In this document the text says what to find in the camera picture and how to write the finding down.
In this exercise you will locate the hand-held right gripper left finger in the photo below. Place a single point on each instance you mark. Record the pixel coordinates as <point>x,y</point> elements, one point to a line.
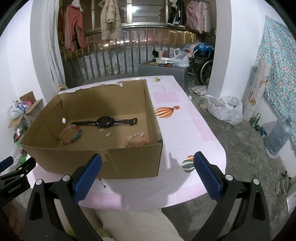
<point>89,176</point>

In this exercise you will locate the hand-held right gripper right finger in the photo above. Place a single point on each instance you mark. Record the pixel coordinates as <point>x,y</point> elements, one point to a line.
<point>207,176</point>

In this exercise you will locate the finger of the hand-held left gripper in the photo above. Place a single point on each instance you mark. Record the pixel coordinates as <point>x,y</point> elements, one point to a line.
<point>5,163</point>
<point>23,170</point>

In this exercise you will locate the large cardboard box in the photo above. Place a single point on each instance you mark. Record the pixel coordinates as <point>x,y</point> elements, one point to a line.
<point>115,162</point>

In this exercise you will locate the black smartwatch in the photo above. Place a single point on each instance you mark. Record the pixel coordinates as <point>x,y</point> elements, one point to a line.
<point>105,121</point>

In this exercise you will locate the pink printed tablecloth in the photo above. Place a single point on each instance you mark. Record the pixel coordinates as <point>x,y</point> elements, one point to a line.
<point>185,129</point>

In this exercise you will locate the white blue plastic bag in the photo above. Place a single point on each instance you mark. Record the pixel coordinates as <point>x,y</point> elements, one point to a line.
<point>16,111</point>

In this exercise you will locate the small open cardboard box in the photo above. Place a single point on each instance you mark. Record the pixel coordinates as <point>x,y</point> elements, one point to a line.
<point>30,111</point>

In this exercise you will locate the person's fleecy garment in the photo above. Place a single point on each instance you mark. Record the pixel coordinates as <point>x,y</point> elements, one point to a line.
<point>87,235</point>

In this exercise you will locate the pink plastic bag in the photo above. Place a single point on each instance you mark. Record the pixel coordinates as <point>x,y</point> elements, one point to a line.
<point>25,103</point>

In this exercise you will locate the crumpled white plastic bag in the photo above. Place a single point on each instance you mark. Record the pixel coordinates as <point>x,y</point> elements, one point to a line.
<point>224,111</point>

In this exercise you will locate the person's cream ribbed trousers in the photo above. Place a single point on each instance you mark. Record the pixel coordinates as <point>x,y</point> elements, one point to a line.
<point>138,224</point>

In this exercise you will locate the green glass bottle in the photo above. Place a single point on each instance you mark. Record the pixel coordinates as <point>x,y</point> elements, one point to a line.
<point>256,120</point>

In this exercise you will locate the clear water jug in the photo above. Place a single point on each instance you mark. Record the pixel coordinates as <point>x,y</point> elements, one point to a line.
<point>277,139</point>

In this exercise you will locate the crumpled paper sheet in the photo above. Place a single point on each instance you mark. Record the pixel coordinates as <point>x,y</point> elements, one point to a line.
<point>198,90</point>

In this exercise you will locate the rolled floral mat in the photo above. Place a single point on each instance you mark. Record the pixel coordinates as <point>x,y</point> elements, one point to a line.
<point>257,92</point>

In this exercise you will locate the wheelchair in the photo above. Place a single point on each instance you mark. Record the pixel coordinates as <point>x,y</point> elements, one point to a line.
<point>203,69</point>

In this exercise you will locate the white shoe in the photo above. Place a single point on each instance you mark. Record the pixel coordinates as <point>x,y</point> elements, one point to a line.
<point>108,68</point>
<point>115,68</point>

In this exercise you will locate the grey cabinet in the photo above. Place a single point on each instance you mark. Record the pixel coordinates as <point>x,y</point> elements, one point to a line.
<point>161,74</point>

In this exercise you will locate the white plastic carrier bag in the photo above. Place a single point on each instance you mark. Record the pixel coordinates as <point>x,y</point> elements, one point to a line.
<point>181,59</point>

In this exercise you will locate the white flat box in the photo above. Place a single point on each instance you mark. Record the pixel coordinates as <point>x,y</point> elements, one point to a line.
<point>164,60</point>

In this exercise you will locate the white curtain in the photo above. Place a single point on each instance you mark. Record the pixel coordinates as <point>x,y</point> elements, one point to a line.
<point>54,41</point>

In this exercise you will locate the black object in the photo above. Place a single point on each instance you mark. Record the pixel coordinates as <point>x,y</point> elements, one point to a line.
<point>155,53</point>

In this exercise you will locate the metal balcony railing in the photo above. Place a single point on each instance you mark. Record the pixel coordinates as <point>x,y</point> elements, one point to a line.
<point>138,46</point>

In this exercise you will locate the red hanging clothes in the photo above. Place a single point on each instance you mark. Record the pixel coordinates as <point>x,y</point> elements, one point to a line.
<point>72,27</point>

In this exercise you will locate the beige puffer jacket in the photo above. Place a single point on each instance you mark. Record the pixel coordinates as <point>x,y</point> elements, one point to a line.
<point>112,20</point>

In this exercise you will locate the pink hanging jacket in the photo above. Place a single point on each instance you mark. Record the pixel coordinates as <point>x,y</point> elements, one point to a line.
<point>197,16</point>

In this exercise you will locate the black white hanging jacket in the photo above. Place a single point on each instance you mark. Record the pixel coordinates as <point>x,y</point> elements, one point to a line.
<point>177,12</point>

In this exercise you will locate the floral wall cloth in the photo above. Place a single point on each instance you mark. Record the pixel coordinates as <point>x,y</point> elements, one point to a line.
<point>279,69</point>

